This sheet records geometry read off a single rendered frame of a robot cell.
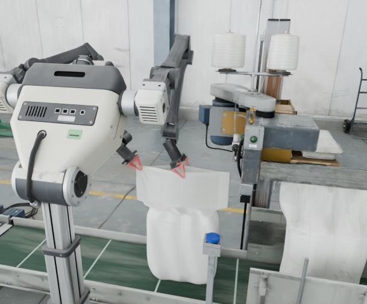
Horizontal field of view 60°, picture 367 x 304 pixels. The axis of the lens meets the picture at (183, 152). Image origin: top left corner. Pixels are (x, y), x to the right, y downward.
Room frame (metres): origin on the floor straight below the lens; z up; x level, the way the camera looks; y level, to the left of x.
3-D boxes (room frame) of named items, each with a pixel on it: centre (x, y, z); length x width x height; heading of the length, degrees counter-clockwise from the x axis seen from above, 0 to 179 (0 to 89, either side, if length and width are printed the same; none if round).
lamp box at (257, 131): (1.26, -0.29, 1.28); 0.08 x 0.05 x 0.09; 79
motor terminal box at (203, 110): (1.77, -0.13, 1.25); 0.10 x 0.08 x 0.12; 14
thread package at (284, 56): (1.60, -0.47, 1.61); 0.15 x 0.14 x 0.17; 79
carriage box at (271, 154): (1.72, -0.46, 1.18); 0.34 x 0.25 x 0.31; 169
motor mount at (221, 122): (1.70, -0.28, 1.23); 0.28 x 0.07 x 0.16; 79
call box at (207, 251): (1.19, -0.14, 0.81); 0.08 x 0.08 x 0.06; 79
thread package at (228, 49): (1.65, -0.21, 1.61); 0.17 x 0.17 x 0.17
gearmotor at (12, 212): (2.11, 1.36, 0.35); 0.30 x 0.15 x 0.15; 79
